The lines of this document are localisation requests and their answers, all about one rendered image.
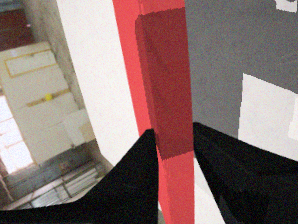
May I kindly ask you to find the red lid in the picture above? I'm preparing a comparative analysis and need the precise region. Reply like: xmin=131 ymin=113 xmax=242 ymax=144
xmin=112 ymin=0 xmax=196 ymax=224

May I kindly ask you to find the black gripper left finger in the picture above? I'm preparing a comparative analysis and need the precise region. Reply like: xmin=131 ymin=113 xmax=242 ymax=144
xmin=0 ymin=128 xmax=160 ymax=224

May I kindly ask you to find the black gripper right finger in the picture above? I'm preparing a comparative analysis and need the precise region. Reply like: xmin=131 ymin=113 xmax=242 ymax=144
xmin=193 ymin=121 xmax=298 ymax=224

